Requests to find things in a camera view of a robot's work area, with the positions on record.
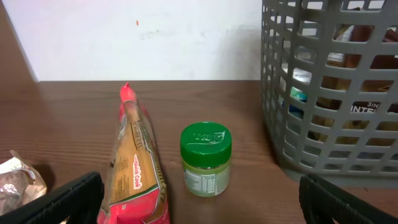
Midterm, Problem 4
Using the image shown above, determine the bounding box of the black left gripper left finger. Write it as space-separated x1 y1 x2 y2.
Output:
1 172 104 224

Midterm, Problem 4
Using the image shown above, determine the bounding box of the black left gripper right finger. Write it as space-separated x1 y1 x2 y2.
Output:
299 174 397 224

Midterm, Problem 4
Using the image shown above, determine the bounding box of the brown Nescafe Gold coffee bag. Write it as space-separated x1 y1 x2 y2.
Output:
312 24 397 146

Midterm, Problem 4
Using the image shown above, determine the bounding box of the tissue multipack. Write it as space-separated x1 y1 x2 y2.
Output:
280 68 312 118

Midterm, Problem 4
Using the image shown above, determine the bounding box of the orange spaghetti packet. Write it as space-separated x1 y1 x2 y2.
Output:
97 83 170 224

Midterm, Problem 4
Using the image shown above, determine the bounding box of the white brown snack pouch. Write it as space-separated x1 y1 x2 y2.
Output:
1 150 47 215

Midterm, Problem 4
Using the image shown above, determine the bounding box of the green lid jar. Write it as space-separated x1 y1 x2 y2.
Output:
180 121 232 197

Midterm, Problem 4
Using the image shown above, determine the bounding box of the grey plastic basket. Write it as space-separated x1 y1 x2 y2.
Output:
261 1 397 189

